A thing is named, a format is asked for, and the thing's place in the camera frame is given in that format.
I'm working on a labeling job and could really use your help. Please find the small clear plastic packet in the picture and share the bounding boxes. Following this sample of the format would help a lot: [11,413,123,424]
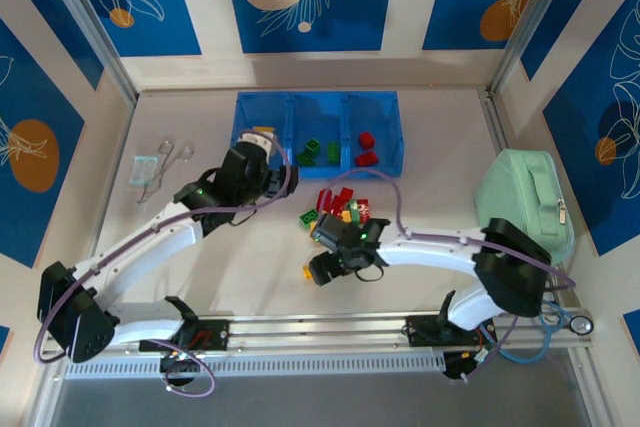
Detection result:
[130,154,160,188]

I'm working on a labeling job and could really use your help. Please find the mint green zipper pouch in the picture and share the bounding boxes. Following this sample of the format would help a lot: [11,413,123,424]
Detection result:
[473,148,577,266]

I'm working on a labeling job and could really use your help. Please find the white slotted cable duct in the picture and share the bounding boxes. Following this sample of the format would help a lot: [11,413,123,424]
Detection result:
[62,352,449,379]

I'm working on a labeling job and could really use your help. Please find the blue tube stethoscope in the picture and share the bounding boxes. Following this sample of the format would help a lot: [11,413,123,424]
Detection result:
[499,291,597,366]

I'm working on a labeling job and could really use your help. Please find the black controller box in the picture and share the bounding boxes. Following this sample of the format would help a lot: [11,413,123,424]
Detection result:
[443,351,494,384]

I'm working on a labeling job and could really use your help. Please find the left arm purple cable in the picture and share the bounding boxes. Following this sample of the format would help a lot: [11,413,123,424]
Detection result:
[32,130,294,398]

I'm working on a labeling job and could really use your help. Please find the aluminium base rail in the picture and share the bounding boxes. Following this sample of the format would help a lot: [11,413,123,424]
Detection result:
[42,302,597,356]

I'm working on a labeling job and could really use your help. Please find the aluminium frame post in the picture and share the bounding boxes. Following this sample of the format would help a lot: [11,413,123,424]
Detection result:
[34,0,140,103]
[487,0,586,98]

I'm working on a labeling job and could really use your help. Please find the metal surgical forceps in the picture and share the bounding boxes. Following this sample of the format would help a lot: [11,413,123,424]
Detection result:
[134,139,196,207]

